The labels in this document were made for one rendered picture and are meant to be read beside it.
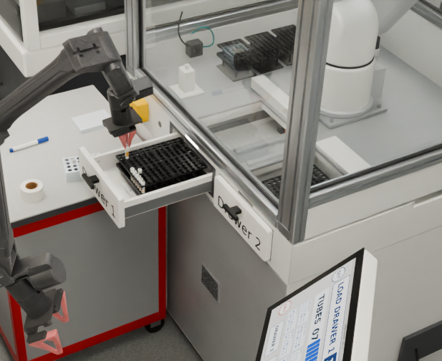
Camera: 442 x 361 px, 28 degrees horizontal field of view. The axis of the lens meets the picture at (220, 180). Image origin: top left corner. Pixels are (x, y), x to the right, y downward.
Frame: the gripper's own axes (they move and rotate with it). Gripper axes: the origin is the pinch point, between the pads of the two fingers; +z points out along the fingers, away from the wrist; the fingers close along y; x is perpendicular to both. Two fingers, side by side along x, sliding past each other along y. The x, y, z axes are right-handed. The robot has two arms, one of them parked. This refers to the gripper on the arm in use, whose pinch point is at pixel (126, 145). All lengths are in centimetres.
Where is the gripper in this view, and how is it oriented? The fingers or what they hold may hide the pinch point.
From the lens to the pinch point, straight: 266.6
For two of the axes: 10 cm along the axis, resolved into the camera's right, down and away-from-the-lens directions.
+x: -4.8, -5.5, 6.9
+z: 0.7, 7.6, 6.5
